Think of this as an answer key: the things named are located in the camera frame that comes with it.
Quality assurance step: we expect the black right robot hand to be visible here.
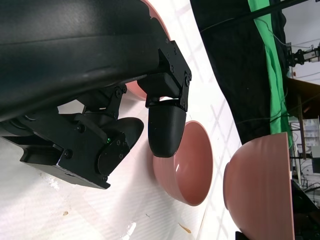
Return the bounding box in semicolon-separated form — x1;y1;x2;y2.
291;180;320;240

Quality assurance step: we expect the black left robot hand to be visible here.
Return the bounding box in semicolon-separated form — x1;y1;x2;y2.
0;0;193;190

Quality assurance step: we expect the pink plastic bowl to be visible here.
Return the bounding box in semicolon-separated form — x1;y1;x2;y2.
223;132;295;240
124;0;173;102
152;120;214;207

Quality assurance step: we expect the small yellow stick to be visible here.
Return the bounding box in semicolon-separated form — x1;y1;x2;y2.
177;222;192;234

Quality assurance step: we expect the brown wooden shelf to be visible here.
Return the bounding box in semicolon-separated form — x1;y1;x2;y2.
286;77;320;161

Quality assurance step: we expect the green backdrop cloth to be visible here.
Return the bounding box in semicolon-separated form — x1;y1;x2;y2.
246;0;294;151

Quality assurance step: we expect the black backdrop curtain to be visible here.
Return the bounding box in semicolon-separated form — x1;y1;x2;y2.
189;0;288;146

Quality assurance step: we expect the black camera on stand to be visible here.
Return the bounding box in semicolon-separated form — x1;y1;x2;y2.
287;44;320;67

